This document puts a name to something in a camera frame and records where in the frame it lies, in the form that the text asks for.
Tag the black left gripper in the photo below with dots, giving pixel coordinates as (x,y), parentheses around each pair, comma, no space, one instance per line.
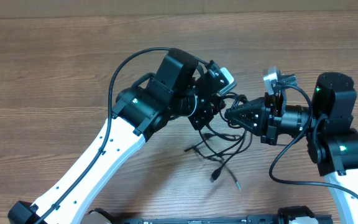
(209,110)

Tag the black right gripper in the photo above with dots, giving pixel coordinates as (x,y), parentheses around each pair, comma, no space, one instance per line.
(263,124)

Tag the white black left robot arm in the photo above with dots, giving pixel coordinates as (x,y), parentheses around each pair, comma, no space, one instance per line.
(183,85)

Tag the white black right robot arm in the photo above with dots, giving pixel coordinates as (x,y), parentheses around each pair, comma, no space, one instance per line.
(324,120)

